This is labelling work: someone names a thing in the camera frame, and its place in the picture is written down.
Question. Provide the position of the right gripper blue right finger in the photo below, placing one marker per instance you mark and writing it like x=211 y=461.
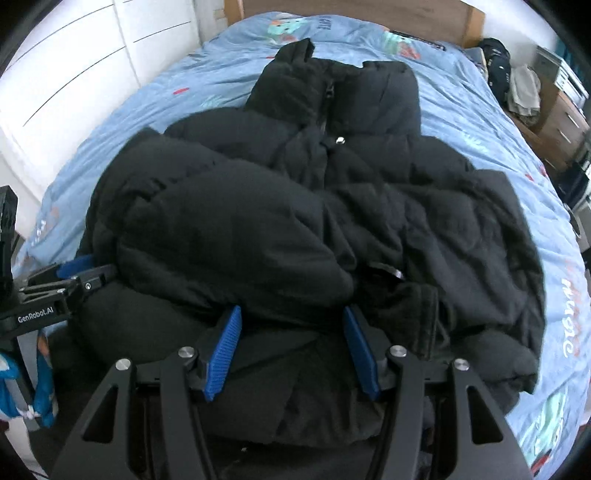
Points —
x=393 y=374

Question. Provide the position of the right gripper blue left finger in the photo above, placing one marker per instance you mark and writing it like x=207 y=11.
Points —
x=190 y=376

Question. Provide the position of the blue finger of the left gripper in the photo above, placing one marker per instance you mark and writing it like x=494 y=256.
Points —
x=75 y=266

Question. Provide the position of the black puffer coat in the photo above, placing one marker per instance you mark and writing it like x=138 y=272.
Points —
x=320 y=194

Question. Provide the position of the beige clothes pile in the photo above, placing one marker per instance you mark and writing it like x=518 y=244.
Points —
x=524 y=99

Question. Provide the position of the white wardrobe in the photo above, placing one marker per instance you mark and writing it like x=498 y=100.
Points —
x=78 y=65

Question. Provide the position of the blue cartoon bed cover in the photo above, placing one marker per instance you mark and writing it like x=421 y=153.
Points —
x=457 y=107

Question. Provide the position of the wooden drawer chest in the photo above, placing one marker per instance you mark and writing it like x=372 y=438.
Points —
x=560 y=131

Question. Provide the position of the black backpack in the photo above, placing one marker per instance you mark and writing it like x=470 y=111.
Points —
x=498 y=66

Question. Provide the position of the white printer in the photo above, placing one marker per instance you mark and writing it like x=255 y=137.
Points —
x=556 y=70

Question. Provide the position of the wooden headboard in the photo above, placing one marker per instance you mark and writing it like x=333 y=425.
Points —
x=434 y=20

